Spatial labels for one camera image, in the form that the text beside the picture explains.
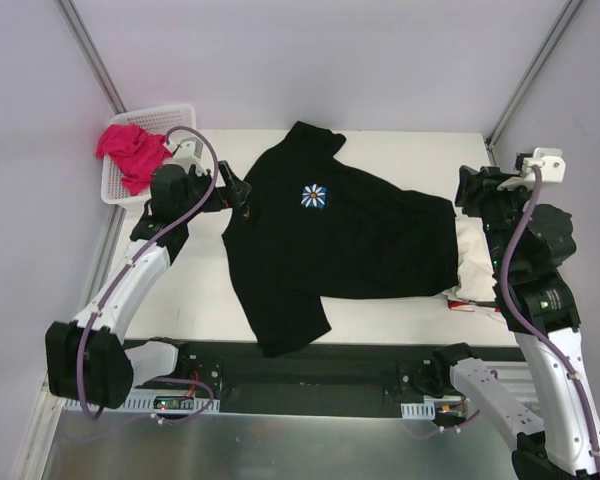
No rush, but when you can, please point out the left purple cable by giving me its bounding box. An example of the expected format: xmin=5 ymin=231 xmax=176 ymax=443
xmin=59 ymin=125 xmax=219 ymax=444

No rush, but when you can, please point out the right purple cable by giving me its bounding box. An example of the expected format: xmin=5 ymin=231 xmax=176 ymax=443
xmin=404 ymin=167 xmax=600 ymax=474

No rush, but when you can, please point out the folded white t shirt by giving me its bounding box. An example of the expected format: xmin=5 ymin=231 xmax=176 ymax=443
xmin=443 ymin=216 xmax=496 ymax=304

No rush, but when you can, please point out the black t shirt daisy logo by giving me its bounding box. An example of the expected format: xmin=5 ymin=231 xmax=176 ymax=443
xmin=222 ymin=122 xmax=459 ymax=357

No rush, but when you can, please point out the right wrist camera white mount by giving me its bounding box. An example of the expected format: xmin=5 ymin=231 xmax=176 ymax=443
xmin=497 ymin=147 xmax=566 ymax=191

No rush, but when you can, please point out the purple cable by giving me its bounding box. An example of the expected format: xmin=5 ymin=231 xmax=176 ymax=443
xmin=404 ymin=167 xmax=600 ymax=474
xmin=59 ymin=125 xmax=219 ymax=444

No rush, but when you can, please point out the left aluminium frame post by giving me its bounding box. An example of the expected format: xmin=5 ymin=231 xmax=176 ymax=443
xmin=55 ymin=0 xmax=127 ymax=114

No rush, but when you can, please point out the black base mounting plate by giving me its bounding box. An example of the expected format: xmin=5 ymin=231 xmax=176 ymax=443
xmin=132 ymin=339 xmax=491 ymax=416

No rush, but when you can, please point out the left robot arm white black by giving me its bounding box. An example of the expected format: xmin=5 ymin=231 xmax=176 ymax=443
xmin=45 ymin=161 xmax=251 ymax=411

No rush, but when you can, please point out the white cable duct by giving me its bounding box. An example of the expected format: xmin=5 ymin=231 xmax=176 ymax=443
xmin=400 ymin=402 xmax=436 ymax=421
xmin=64 ymin=392 xmax=221 ymax=415

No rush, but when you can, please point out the white plastic basket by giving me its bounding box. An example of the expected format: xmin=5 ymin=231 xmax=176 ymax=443
xmin=96 ymin=103 xmax=196 ymax=208

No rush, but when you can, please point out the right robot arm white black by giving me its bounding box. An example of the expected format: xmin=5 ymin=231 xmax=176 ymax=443
xmin=410 ymin=164 xmax=600 ymax=479

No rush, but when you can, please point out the right aluminium frame post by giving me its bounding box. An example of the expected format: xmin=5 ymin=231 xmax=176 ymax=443
xmin=485 ymin=0 xmax=587 ymax=152

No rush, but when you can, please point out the aluminium frame post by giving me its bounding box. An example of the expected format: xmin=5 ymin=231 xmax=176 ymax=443
xmin=55 ymin=0 xmax=127 ymax=114
xmin=485 ymin=0 xmax=587 ymax=152

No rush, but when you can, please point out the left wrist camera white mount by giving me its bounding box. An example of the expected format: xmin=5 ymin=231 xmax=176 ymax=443
xmin=165 ymin=137 xmax=207 ymax=176

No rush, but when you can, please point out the aluminium rail extrusion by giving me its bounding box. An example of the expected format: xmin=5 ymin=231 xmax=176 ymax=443
xmin=487 ymin=362 xmax=538 ymax=403

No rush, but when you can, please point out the left white cable duct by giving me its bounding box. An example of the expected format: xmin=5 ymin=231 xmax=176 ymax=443
xmin=64 ymin=392 xmax=221 ymax=415

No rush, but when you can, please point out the pink t shirt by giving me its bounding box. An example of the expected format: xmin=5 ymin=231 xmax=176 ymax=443
xmin=95 ymin=124 xmax=171 ymax=196

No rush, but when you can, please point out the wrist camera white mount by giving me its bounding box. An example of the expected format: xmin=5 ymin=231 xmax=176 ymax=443
xmin=165 ymin=137 xmax=207 ymax=176
xmin=497 ymin=147 xmax=566 ymax=191

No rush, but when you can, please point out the right white cable duct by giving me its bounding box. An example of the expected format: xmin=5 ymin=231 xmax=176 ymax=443
xmin=400 ymin=402 xmax=436 ymax=421

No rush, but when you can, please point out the red white folded shirt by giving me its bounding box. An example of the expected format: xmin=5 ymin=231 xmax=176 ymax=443
xmin=447 ymin=298 xmax=505 ymax=323

